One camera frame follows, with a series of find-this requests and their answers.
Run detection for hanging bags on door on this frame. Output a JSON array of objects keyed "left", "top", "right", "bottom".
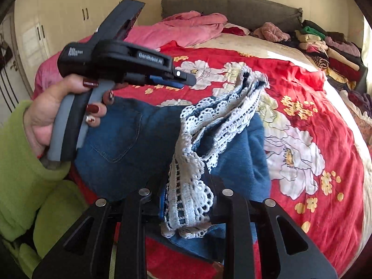
[{"left": 0, "top": 34, "right": 13, "bottom": 70}]

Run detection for grey upholstered headboard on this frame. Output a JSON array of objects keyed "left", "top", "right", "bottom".
[{"left": 161, "top": 0, "right": 303, "bottom": 33}]

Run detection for cream white wardrobe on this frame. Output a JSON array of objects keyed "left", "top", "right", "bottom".
[{"left": 14, "top": 0, "right": 121, "bottom": 86}]

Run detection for red pillow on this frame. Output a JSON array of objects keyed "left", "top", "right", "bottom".
[{"left": 222, "top": 23, "right": 250, "bottom": 36}]

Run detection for red floral bed cover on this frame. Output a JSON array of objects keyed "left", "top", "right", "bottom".
[{"left": 69, "top": 40, "right": 366, "bottom": 279}]

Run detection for pink plush quilt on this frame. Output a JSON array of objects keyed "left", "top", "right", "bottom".
[{"left": 32, "top": 11, "right": 228, "bottom": 99}]

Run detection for person's left hand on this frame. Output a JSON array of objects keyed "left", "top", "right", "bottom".
[{"left": 23, "top": 74, "right": 116, "bottom": 158}]

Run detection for blue denim pants lace hem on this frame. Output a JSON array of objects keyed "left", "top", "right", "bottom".
[{"left": 74, "top": 66, "right": 271, "bottom": 262}]

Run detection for stack of folded clothes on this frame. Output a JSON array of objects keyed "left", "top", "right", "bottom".
[{"left": 295, "top": 20, "right": 368, "bottom": 93}]

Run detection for floral fabric laundry basket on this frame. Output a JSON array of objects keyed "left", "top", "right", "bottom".
[{"left": 340, "top": 90, "right": 371, "bottom": 153}]

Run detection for pink fuzzy garment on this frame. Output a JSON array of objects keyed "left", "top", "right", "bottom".
[{"left": 253, "top": 22, "right": 291, "bottom": 43}]

